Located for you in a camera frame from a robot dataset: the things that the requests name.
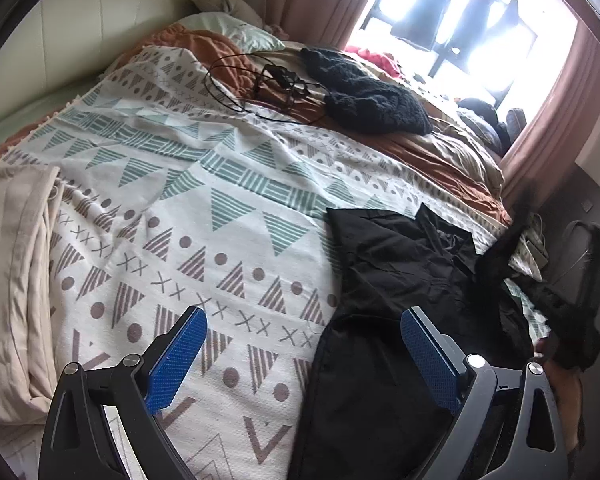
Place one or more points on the black jacket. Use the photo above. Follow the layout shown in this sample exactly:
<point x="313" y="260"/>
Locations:
<point x="380" y="285"/>

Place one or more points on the geometric patterned blanket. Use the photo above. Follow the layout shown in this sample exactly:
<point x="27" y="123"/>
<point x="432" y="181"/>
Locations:
<point x="205" y="185"/>

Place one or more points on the white nightstand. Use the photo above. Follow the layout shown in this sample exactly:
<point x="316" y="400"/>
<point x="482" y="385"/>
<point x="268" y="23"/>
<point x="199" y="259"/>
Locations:
<point x="537" y="240"/>

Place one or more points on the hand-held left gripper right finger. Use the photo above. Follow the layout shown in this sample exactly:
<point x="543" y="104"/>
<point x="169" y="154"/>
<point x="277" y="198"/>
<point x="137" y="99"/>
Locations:
<point x="430" y="360"/>

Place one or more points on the cream padded sofa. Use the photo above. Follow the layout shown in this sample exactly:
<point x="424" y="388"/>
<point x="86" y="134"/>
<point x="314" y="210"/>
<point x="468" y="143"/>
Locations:
<point x="80" y="25"/>

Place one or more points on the orange and beige duvet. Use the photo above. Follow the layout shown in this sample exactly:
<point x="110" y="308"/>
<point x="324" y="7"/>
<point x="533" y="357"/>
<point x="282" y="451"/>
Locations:
<point x="420" y="152"/>

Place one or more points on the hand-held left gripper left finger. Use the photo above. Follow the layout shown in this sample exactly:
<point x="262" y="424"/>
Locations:
<point x="175" y="360"/>

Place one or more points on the wall socket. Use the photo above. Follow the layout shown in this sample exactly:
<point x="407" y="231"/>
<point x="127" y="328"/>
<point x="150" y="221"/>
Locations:
<point x="588" y="205"/>

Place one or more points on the dark pillow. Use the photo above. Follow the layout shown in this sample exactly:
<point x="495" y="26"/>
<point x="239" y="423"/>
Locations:
<point x="480" y="106"/>

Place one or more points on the red cloth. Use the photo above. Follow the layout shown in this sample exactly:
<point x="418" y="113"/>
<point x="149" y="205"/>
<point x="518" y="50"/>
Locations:
<point x="375" y="57"/>

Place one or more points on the pale green bed sheet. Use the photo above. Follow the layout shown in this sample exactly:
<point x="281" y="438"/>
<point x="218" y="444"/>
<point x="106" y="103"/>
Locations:
<point x="10" y="130"/>

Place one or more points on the grey striped pillow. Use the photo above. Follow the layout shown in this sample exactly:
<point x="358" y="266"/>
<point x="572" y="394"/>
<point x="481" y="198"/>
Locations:
<point x="482" y="130"/>

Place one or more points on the beige folded blanket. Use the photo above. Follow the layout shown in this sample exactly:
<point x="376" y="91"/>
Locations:
<point x="10" y="260"/>

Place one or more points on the black knit sweater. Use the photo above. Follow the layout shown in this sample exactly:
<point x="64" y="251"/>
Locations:
<point x="370" y="95"/>

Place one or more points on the grey plush toy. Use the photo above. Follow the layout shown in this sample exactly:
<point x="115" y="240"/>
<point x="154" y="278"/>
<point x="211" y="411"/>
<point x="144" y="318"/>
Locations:
<point x="230" y="5"/>

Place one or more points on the pale green pillow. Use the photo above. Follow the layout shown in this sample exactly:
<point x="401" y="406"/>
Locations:
<point x="220" y="25"/>

